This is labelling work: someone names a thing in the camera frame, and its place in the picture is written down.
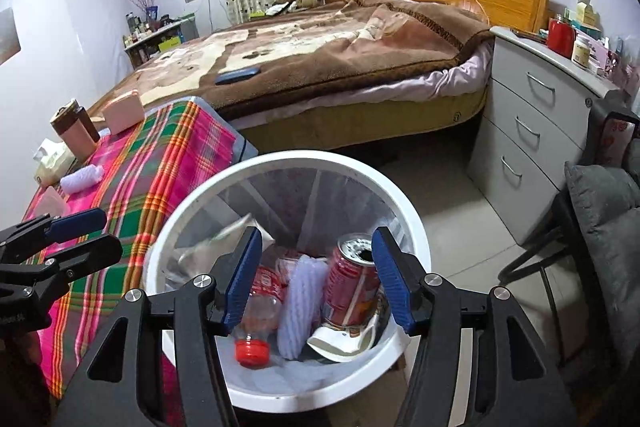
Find clear plastic bottle red label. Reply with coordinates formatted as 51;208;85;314
233;265;284;369

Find red drink can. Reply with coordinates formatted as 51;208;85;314
322;233;380;327

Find beige paper bag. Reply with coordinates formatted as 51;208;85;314
174;213;274;277

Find patterned paper cup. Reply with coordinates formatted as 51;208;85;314
306;312;388;363

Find white trash bin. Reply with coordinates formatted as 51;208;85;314
143;150;431;413

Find person's left hand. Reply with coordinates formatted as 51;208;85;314
1;332;51;426

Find tissue pack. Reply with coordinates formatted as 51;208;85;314
32;139;75;188

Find brown white travel mug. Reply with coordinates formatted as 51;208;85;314
50;98;101;161

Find plaid pink green tablecloth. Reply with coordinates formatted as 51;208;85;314
39;98;238;398

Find orange white small box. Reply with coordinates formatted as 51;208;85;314
102;90;145;134

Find grey padded chair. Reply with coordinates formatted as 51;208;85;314
498;96;639;371

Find grey drawer nightstand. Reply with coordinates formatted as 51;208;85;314
468;26;620;245

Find cluttered shelf desk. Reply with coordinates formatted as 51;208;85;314
124;16;200;69

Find black phone on bed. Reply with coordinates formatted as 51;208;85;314
215;66;260;86

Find bed with brown blanket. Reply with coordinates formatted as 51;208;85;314
90;0;494;152

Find red thermos jar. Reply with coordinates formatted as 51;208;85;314
547;18;576;58

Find wall mirror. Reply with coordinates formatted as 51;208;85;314
0;8;21;64

